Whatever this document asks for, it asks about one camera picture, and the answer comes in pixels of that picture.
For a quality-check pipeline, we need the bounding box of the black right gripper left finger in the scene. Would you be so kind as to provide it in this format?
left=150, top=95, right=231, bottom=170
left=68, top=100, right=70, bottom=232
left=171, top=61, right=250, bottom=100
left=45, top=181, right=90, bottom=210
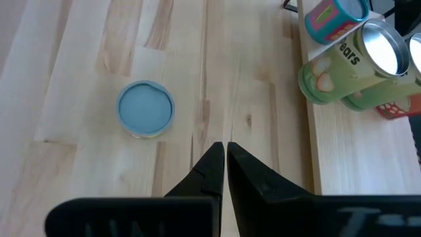
left=163, top=141, right=226, bottom=199

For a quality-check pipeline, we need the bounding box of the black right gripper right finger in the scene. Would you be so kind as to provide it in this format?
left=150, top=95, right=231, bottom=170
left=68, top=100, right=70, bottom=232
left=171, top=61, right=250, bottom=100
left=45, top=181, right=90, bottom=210
left=226, top=141, right=316, bottom=237

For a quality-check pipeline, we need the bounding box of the small teal can pink label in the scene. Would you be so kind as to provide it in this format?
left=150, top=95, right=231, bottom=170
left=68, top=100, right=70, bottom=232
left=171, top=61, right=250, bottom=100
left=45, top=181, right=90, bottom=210
left=304, top=0, right=371, bottom=46

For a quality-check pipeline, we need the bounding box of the red-orange corn can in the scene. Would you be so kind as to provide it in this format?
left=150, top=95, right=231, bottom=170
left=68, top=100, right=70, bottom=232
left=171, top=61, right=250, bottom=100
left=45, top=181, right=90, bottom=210
left=374, top=94, right=421, bottom=120

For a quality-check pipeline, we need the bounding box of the green pears can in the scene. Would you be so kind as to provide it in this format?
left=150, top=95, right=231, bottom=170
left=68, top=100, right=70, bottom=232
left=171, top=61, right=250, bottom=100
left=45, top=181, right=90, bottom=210
left=340, top=32, right=421, bottom=112
left=297, top=18, right=411, bottom=105

